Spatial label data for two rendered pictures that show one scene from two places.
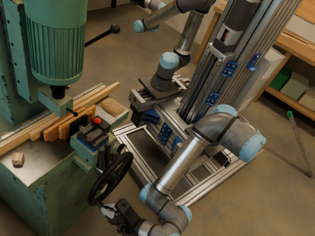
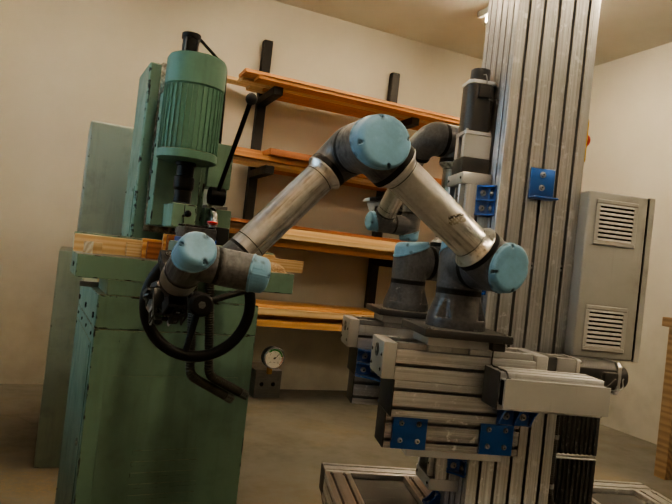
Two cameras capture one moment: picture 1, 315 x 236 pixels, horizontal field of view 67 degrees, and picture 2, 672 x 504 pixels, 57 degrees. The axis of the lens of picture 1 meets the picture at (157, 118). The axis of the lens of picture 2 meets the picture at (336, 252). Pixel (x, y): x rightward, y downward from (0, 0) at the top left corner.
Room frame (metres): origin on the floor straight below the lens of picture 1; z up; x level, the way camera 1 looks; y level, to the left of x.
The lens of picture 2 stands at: (-0.30, -1.22, 0.95)
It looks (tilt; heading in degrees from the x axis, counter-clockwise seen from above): 1 degrees up; 45
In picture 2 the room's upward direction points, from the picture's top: 6 degrees clockwise
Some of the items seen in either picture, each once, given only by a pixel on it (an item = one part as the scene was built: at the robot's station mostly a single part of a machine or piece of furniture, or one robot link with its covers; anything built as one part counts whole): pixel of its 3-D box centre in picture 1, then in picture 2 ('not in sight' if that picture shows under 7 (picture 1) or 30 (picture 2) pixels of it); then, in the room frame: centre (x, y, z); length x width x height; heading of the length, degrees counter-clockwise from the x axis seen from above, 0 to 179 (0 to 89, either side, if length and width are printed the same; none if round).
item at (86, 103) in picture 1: (81, 106); (219, 258); (0.79, 0.37, 0.92); 0.55 x 0.02 x 0.04; 161
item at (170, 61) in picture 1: (168, 64); (412, 260); (1.36, 0.06, 0.98); 0.13 x 0.12 x 0.14; 158
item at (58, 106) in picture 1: (55, 100); (179, 218); (0.67, 0.43, 1.03); 0.14 x 0.07 x 0.09; 71
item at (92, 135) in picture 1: (95, 132); (203, 233); (0.63, 0.22, 0.99); 0.13 x 0.11 x 0.06; 161
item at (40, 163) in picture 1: (78, 138); (188, 273); (0.65, 0.30, 0.87); 0.61 x 0.30 x 0.06; 161
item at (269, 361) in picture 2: (121, 149); (271, 360); (0.84, 0.13, 0.65); 0.06 x 0.04 x 0.08; 161
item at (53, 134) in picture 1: (72, 122); (190, 254); (0.68, 0.35, 0.92); 0.25 x 0.02 x 0.05; 161
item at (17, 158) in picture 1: (18, 158); (93, 247); (0.43, 0.44, 0.92); 0.03 x 0.03 x 0.03; 23
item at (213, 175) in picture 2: not in sight; (217, 167); (0.88, 0.57, 1.22); 0.09 x 0.08 x 0.15; 71
